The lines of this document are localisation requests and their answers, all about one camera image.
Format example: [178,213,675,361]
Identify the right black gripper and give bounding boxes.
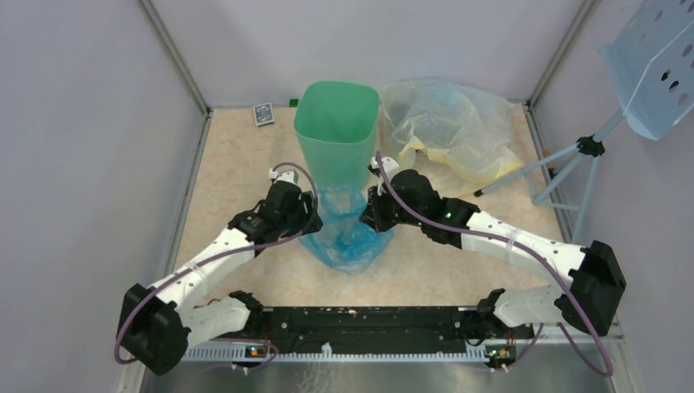
[359,181,425,233]

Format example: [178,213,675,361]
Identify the blue plastic trash bag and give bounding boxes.
[299,186,394,274]

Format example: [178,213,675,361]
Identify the green plastic trash bin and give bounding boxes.
[294,80,380,189]

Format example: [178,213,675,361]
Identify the clear yellow plastic bag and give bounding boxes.
[379,79,523,196]

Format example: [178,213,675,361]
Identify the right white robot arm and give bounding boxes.
[360,169,626,337]

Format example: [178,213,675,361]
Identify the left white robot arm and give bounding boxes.
[114,175,322,376]

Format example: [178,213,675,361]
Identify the playing card box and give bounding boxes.
[252,102,275,128]

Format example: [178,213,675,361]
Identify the light blue tripod stand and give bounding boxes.
[474,109,624,243]

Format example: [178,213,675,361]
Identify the perforated light blue panel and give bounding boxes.
[601,0,693,141]

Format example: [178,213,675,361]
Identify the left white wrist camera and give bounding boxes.
[268,169,299,186]

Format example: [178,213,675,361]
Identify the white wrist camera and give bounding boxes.
[368,156,400,196]
[268,169,299,186]

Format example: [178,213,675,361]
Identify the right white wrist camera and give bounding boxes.
[368,156,400,196]

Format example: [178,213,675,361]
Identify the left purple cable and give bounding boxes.
[112,161,320,375]

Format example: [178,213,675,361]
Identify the purple cable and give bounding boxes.
[112,161,320,375]
[375,151,615,378]

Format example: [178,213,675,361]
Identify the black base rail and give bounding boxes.
[211,305,535,357]

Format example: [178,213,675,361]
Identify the white toothed cable strip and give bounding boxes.
[182,341,489,364]

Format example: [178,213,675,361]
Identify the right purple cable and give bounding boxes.
[375,151,615,378]

